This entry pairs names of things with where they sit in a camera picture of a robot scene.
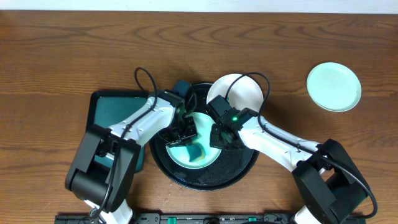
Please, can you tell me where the yellow green sponge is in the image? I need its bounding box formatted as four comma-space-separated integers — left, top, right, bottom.
186, 142, 206, 162

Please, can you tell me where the mint green plate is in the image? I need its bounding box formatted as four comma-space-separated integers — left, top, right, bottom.
307, 62, 362, 113
166, 112, 221, 169

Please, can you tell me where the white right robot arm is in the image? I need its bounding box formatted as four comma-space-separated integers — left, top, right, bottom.
206, 95, 371, 223

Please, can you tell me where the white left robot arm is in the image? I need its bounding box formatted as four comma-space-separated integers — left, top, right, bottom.
65, 80, 197, 223

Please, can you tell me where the round black tray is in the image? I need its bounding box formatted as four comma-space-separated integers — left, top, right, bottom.
149, 83, 259, 191

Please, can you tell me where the dark teal rectangular tray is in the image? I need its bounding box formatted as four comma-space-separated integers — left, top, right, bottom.
85, 90, 150, 174

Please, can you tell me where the white plate with green stain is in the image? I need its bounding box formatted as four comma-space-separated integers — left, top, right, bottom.
206, 73, 264, 111

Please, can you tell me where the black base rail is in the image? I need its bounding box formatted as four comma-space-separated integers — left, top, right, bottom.
54, 212, 367, 224

